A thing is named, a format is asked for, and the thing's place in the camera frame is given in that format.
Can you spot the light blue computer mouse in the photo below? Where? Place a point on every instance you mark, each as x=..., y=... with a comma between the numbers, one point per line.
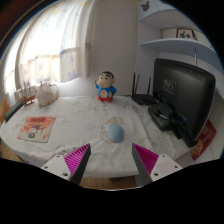
x=116, y=133

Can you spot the black computer monitor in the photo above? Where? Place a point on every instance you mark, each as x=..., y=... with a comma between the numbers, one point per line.
x=185, y=90

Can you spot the red printed paper packet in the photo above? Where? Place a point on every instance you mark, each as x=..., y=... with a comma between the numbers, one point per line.
x=204, y=140

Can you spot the large white conch shell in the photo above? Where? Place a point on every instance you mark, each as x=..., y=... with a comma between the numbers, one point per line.
x=46, y=95

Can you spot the wooden sailing ship model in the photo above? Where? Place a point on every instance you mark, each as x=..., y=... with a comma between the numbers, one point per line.
x=28, y=95

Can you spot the white wall shelf unit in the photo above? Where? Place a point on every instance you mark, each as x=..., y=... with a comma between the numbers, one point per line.
x=173, y=43

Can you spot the red printed mouse pad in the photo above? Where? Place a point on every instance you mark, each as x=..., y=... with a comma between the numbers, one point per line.
x=36, y=128

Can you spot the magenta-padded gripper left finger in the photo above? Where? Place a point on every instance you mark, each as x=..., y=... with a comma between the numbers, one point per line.
x=76, y=159

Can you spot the cartoon boy figurine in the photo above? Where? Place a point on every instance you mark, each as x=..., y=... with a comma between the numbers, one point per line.
x=106, y=87

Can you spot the white printed tablecloth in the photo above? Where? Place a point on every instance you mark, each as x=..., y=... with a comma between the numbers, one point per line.
x=83, y=116

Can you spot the white star-print curtain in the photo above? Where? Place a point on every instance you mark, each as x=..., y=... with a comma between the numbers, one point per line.
x=50, y=43

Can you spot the black router with antennas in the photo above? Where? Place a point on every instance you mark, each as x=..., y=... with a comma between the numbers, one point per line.
x=144, y=98

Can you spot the dark computer keyboard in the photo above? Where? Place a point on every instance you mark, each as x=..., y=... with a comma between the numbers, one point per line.
x=13, y=110

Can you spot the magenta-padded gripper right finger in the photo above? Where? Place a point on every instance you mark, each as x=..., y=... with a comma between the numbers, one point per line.
x=146, y=160

